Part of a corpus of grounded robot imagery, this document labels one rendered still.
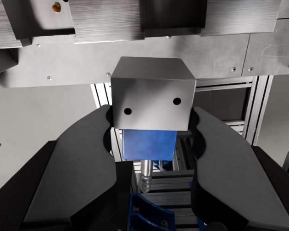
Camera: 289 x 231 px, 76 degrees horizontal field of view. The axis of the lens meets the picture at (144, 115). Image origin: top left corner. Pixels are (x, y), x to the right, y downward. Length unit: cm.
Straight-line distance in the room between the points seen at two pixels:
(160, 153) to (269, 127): 138
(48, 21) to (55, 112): 118
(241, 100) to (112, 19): 93
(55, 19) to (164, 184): 44
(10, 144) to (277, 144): 195
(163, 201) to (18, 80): 39
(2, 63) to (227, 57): 30
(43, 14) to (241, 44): 23
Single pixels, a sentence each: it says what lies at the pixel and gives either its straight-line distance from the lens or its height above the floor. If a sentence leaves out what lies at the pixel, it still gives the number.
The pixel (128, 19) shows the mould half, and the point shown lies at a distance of 17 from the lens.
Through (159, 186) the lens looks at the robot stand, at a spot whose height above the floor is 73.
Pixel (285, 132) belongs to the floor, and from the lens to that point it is 160.
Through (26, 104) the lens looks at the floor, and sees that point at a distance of 144.
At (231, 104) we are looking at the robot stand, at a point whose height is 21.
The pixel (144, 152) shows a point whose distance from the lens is 15.
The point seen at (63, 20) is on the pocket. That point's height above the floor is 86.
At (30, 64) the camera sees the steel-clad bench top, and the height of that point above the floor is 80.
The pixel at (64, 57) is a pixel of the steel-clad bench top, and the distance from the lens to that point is 29.
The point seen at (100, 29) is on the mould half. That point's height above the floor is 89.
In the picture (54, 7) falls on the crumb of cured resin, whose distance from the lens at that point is 21.
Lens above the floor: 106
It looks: 59 degrees down
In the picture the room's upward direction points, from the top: 177 degrees counter-clockwise
